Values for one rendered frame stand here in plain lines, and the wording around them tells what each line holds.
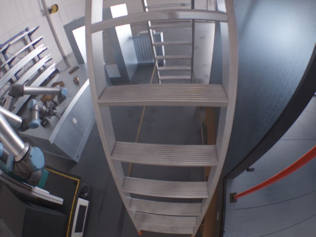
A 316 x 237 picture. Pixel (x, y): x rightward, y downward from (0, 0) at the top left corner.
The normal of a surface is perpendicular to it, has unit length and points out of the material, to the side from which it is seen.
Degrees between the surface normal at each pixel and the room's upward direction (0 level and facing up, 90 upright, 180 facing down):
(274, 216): 0
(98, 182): 0
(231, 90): 66
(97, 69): 92
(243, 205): 0
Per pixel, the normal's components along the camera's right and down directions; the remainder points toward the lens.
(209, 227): -0.11, -0.64
